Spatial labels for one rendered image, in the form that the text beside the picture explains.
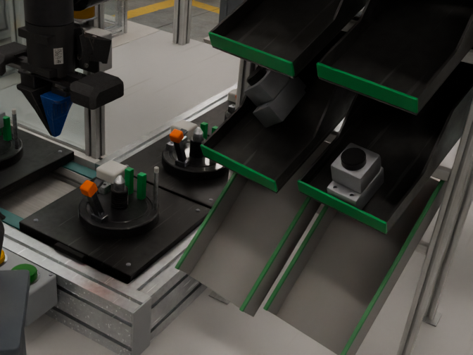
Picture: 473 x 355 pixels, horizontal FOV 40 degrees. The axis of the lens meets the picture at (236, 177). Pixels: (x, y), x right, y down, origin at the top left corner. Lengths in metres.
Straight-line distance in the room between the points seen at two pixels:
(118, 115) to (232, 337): 0.86
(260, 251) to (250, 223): 0.05
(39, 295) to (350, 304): 0.47
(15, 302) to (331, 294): 0.42
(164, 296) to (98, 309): 0.11
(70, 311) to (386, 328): 0.53
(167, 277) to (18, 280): 0.26
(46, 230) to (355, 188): 0.56
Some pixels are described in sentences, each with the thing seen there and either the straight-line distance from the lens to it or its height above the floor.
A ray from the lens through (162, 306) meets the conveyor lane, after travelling 1.08.
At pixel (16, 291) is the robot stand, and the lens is 0.89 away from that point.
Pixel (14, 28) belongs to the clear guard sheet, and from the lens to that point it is 1.44.
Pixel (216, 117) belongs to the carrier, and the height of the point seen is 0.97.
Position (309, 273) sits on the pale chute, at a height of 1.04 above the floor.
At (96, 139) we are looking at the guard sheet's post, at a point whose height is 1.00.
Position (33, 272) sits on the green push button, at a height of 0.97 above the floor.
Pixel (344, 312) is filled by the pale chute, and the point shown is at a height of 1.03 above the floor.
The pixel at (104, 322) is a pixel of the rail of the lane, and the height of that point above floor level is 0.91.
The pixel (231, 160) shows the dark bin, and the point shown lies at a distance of 0.88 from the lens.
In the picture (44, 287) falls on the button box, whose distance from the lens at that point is 1.06.
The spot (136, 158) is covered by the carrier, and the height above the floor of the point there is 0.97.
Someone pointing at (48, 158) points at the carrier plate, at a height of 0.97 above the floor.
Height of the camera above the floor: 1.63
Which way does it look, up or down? 30 degrees down
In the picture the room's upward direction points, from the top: 6 degrees clockwise
